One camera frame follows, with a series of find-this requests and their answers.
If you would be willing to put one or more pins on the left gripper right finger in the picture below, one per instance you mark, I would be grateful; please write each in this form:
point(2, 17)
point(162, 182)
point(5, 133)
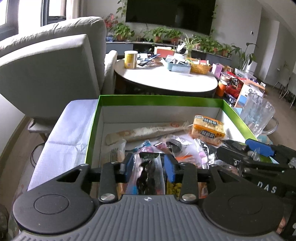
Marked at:
point(185, 174)

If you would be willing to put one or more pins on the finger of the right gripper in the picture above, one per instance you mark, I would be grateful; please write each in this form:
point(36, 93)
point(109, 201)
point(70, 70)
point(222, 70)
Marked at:
point(234, 153)
point(261, 148)

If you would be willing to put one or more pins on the blue white carton box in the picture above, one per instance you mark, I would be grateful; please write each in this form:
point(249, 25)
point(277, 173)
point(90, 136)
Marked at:
point(247, 88)

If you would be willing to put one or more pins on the yellow woven basket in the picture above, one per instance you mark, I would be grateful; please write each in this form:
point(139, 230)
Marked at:
point(199, 68)

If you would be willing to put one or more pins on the orange cracker package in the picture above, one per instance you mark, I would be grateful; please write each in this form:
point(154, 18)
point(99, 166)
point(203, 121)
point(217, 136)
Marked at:
point(208, 130)

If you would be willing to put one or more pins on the white round coffee table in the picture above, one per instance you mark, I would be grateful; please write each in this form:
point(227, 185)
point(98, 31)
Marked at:
point(159, 80)

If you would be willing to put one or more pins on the green cardboard box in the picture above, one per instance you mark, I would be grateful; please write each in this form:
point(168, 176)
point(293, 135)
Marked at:
point(115, 112)

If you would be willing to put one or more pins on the clear glass mug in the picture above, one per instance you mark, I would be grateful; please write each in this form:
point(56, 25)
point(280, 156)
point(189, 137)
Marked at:
point(257, 113)

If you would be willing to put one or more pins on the black wall television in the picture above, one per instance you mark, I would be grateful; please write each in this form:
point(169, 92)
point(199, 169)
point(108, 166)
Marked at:
point(194, 15)

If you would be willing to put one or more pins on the red flower decoration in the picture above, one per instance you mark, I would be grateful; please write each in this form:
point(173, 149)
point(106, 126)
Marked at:
point(110, 21)

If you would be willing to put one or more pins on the silver foil snack packet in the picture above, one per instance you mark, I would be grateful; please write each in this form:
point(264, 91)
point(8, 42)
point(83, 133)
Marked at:
point(207, 153)

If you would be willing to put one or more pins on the potted spider plant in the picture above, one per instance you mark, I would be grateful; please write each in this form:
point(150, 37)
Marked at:
point(189, 44)

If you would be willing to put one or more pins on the yellow tin can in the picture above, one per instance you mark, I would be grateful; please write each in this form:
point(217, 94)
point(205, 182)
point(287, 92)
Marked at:
point(131, 59)

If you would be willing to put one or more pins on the white air purifier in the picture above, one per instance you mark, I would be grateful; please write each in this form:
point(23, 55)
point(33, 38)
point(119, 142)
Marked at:
point(250, 68)

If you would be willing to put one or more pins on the dark framed window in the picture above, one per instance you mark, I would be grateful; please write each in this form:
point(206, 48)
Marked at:
point(21, 16)

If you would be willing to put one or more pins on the grey tv cabinet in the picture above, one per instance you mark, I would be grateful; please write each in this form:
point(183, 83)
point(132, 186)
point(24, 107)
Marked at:
point(165, 49)

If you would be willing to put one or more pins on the orange cup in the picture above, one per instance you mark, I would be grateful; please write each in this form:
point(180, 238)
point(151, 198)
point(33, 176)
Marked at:
point(222, 85)

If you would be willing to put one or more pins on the clear bag dark snack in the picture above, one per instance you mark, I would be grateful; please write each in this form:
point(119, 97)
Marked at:
point(146, 174)

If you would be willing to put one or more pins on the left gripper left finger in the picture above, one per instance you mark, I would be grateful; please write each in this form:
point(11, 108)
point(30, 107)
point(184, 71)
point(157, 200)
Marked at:
point(111, 175)

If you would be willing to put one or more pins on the blue storage basket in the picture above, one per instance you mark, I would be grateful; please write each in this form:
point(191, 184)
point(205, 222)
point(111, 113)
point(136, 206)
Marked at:
point(179, 68)

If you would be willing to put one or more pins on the long beige snack packet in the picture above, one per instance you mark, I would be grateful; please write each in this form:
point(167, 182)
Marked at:
point(144, 133)

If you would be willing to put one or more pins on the grey sofa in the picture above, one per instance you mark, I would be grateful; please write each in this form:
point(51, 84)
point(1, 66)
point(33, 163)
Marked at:
point(45, 69)

